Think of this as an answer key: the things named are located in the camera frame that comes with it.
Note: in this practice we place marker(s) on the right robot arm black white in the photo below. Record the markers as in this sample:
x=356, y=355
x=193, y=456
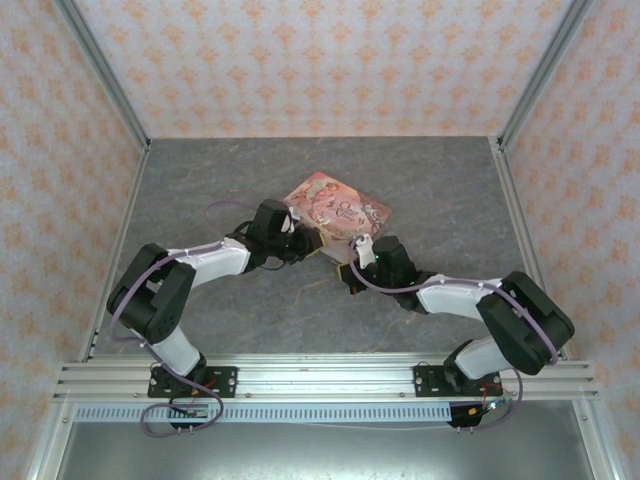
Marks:
x=525, y=325

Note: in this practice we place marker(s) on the aluminium side rail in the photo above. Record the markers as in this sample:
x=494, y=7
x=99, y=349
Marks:
x=517, y=215
x=125, y=225

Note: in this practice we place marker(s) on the aluminium frame post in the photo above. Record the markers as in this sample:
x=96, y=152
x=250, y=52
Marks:
x=540, y=75
x=107, y=80

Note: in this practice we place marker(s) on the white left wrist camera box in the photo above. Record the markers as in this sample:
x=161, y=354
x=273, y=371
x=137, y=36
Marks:
x=289, y=221

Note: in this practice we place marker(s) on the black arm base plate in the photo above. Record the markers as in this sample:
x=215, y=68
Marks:
x=427, y=382
x=222, y=382

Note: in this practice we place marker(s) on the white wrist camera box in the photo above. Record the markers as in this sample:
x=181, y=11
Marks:
x=289, y=221
x=364, y=248

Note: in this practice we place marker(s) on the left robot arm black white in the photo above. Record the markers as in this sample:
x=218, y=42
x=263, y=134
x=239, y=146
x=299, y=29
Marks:
x=150, y=300

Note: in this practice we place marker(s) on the aluminium cross rail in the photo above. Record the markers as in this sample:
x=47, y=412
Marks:
x=325, y=372

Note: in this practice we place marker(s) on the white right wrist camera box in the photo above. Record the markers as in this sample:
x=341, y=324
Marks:
x=364, y=248

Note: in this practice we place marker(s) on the small circuit board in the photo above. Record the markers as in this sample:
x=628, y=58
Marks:
x=196, y=411

